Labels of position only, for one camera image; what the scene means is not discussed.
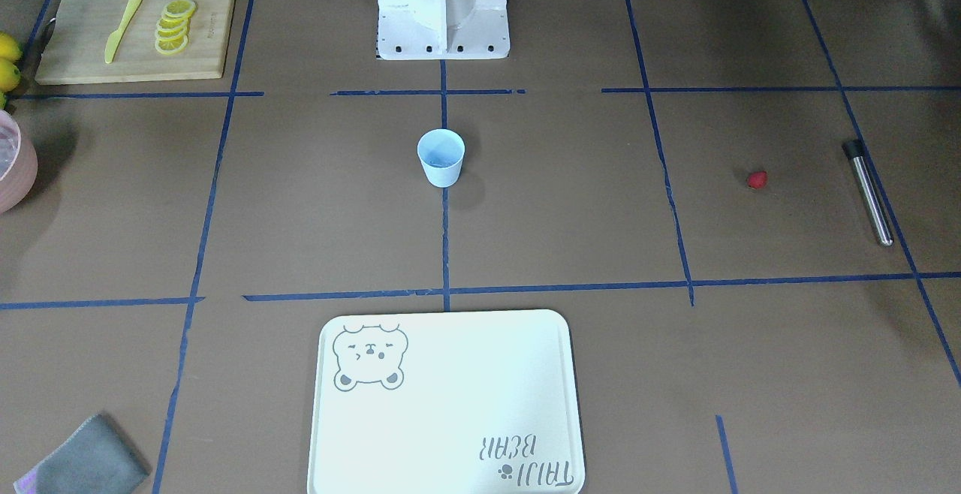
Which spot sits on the red strawberry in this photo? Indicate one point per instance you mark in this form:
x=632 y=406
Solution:
x=758 y=180

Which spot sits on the lemon slices row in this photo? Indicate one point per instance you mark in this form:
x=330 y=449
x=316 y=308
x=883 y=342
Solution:
x=173 y=27

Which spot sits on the pink bowl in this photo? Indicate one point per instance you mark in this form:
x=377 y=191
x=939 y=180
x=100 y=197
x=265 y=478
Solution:
x=19 y=163

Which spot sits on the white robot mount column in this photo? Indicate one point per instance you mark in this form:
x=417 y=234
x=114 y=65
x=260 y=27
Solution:
x=411 y=30

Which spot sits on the yellow lemon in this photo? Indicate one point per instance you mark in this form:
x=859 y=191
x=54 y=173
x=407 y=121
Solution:
x=10 y=76
x=10 y=48

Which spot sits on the wooden cutting board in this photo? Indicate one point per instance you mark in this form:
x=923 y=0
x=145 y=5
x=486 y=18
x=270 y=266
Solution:
x=75 y=52

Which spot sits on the light blue cup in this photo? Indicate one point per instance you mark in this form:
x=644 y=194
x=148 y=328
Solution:
x=441 y=153

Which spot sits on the cream bear tray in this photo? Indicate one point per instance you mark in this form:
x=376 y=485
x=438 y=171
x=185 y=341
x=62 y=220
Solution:
x=446 y=402

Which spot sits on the yellow plastic knife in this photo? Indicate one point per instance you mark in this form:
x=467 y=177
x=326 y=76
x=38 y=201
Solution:
x=115 y=38

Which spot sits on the grey folded cloth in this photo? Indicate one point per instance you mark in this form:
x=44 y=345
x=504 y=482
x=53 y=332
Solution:
x=94 y=459

